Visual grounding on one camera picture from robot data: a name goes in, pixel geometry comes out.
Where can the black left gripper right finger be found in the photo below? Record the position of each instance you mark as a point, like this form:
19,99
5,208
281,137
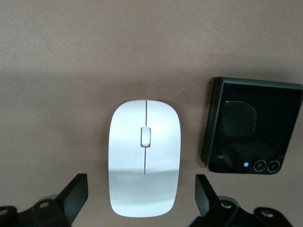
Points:
208,201

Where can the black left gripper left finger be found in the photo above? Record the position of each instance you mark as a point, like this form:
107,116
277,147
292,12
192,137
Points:
71,198

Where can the white computer mouse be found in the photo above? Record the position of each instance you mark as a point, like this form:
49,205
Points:
144,184

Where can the black flip phone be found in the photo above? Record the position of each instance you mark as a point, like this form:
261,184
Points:
255,127

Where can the brown table cover sheet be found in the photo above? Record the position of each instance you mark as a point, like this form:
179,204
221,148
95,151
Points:
71,71

